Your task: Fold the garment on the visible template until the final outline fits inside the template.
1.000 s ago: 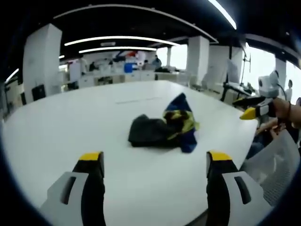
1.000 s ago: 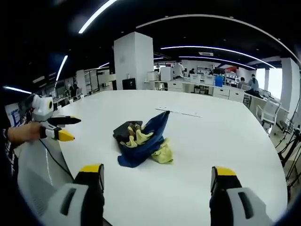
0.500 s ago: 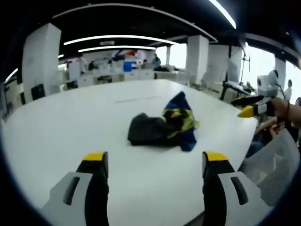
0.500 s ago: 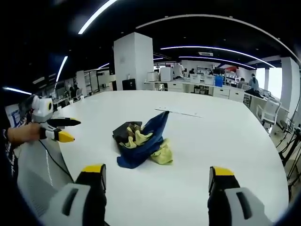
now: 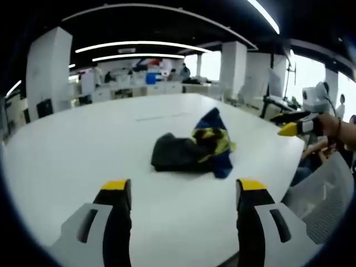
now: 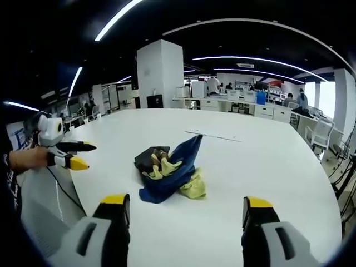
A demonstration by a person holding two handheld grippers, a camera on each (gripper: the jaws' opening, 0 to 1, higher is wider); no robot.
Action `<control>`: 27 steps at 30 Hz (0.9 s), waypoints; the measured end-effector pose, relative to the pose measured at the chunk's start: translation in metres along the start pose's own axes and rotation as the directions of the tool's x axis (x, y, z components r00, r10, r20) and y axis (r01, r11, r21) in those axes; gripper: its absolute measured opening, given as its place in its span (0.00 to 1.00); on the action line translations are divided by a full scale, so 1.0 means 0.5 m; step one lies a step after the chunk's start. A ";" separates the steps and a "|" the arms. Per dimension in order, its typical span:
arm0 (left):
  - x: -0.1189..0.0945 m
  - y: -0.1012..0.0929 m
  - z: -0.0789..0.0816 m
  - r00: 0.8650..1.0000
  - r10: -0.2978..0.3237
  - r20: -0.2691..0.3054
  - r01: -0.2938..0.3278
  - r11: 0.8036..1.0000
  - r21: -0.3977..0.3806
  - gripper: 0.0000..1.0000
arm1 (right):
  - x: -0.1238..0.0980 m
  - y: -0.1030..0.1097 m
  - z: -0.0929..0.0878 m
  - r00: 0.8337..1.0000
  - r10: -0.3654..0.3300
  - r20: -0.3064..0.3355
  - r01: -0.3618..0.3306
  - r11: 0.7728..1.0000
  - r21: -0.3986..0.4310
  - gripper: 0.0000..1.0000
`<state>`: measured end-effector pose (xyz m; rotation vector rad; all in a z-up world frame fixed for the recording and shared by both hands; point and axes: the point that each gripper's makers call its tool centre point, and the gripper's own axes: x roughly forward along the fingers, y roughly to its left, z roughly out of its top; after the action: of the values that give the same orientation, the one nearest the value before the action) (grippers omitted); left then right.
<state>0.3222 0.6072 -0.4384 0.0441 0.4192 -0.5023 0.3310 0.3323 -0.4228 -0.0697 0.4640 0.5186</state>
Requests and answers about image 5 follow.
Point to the black-legged office desk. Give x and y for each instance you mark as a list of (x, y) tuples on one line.
[(281, 103)]

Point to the black office chair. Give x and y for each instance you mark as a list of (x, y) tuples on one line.
[(44, 108)]

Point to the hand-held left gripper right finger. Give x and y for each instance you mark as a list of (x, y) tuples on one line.
[(267, 239)]

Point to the white mesh office chair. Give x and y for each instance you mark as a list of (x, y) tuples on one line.
[(322, 200)]

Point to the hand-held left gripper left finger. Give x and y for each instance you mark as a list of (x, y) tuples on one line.
[(91, 236)]

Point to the long ceiling light strip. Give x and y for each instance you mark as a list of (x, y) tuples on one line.
[(13, 88), (264, 14), (133, 57), (139, 44)]

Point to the blue box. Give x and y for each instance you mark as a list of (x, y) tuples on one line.
[(153, 78)]

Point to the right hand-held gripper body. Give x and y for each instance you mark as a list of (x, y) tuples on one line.
[(311, 97)]

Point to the white office counter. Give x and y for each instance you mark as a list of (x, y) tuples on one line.
[(133, 90)]

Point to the dark blue yellow garment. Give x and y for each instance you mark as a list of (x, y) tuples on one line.
[(178, 153)]

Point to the person's right hand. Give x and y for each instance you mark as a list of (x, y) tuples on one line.
[(329, 126)]

